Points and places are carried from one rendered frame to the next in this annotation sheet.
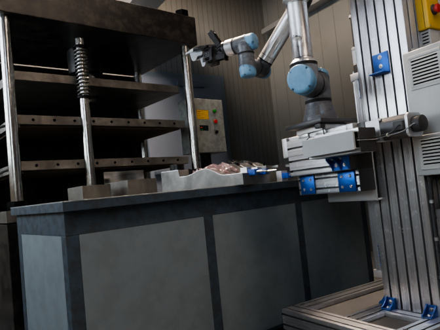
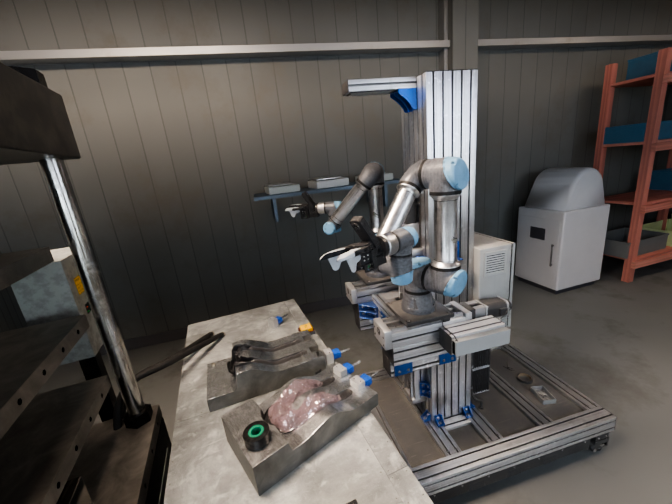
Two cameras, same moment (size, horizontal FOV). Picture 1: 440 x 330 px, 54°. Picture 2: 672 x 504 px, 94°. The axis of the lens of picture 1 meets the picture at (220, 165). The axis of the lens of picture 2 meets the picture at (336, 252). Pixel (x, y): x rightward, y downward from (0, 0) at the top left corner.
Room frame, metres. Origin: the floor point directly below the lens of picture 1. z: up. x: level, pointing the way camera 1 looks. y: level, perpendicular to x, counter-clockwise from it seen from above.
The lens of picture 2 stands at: (1.79, 0.86, 1.71)
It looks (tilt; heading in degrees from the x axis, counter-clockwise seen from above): 16 degrees down; 290
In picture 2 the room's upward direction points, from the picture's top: 6 degrees counter-clockwise
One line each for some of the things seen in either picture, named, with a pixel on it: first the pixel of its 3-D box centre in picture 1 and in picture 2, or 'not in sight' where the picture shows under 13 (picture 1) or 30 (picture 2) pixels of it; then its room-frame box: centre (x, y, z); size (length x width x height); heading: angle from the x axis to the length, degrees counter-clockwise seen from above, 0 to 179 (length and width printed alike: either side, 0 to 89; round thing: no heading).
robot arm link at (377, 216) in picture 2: not in sight; (376, 208); (2.18, -1.02, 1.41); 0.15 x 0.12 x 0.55; 96
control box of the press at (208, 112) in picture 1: (209, 198); (108, 407); (3.24, 0.10, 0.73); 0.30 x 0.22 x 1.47; 130
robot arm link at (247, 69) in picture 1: (249, 65); (397, 266); (1.94, -0.18, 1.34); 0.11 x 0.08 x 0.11; 148
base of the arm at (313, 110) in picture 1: (319, 111); (418, 297); (1.90, -0.46, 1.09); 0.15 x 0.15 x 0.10
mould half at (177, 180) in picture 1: (213, 177); (304, 410); (2.27, 0.04, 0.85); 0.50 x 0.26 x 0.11; 57
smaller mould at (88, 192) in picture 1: (89, 192); not in sight; (1.93, 0.60, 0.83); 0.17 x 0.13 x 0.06; 40
